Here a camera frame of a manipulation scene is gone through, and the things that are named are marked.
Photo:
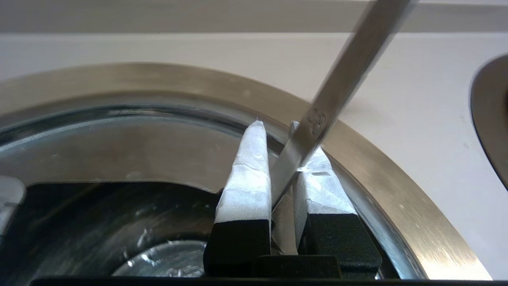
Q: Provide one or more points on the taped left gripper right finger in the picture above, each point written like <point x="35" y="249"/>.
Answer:
<point x="329" y="222"/>

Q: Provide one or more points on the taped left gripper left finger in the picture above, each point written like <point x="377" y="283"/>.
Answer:
<point x="246" y="198"/>

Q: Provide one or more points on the steel soup pot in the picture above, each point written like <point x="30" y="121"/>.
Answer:
<point x="79" y="230"/>

